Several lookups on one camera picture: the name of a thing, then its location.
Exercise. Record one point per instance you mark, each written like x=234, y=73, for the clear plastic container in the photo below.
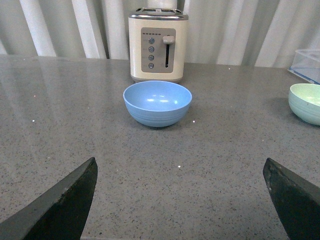
x=306, y=64

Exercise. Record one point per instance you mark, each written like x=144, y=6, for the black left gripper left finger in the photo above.
x=58, y=214

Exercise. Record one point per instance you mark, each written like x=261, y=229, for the blue bowl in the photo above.
x=157, y=103

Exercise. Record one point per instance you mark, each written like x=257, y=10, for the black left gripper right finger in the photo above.
x=296, y=201

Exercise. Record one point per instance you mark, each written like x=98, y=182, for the green bowl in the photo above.
x=304, y=101

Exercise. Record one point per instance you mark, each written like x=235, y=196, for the cream two-slot toaster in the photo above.
x=157, y=44

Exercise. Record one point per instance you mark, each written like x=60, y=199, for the white pleated curtain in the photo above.
x=260, y=33

